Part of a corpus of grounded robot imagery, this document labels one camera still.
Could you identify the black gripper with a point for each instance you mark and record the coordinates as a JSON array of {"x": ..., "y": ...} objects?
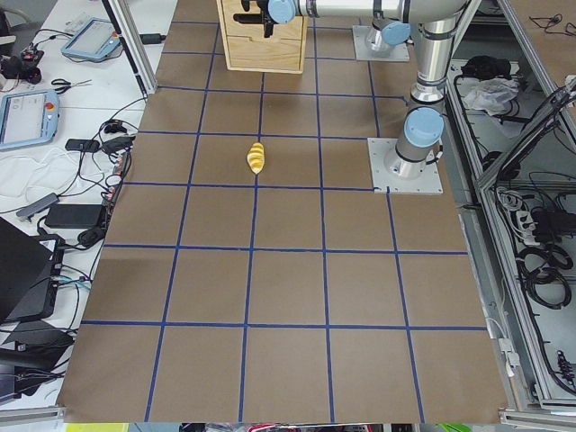
[{"x": 268, "y": 23}]

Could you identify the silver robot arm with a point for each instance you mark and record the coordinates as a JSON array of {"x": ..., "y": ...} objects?
[
  {"x": 386, "y": 33},
  {"x": 437, "y": 23}
]

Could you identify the wooden drawer cabinet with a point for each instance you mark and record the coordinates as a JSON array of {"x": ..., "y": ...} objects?
[{"x": 245, "y": 53}]

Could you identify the toy bread loaf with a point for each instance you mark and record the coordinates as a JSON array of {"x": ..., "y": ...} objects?
[{"x": 256, "y": 158}]

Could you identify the teach pendant far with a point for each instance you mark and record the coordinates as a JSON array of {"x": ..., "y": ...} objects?
[{"x": 95, "y": 41}]

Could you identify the teach pendant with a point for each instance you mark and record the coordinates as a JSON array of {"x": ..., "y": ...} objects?
[
  {"x": 29, "y": 118},
  {"x": 95, "y": 41}
]

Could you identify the white crumpled cloth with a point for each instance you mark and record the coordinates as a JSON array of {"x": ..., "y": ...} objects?
[{"x": 492, "y": 96}]

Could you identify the teach pendant near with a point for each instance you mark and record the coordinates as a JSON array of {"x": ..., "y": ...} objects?
[{"x": 29, "y": 118}]

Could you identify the black power brick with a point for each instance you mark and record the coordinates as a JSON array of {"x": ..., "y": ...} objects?
[{"x": 74, "y": 216}]

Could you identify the black laptop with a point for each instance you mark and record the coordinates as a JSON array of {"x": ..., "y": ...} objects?
[{"x": 29, "y": 267}]

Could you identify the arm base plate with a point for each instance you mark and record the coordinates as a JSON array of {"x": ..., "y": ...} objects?
[
  {"x": 393, "y": 175},
  {"x": 398, "y": 53}
]

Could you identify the aluminium frame post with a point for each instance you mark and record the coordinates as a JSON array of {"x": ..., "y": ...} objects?
[{"x": 125, "y": 27}]

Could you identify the black handled scissors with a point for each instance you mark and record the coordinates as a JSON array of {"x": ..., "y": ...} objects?
[{"x": 61, "y": 85}]

